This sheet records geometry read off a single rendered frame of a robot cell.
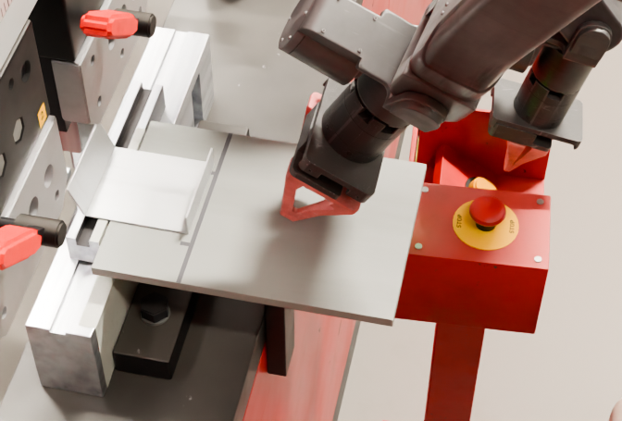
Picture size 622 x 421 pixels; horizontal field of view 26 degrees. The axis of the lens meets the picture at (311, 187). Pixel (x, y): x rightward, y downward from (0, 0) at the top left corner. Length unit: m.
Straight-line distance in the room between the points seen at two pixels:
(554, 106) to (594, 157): 1.21
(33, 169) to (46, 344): 0.31
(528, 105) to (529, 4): 0.68
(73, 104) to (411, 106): 0.25
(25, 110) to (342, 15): 0.25
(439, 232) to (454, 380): 0.34
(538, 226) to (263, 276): 0.43
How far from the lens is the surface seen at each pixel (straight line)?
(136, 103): 1.31
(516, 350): 2.34
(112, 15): 0.92
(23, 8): 0.87
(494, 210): 1.46
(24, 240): 0.81
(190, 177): 1.22
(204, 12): 1.58
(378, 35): 1.00
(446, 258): 1.45
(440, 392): 1.79
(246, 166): 1.23
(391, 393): 2.27
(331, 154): 1.08
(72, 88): 0.99
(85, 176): 1.21
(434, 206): 1.49
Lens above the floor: 1.91
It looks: 49 degrees down
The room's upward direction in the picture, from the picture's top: straight up
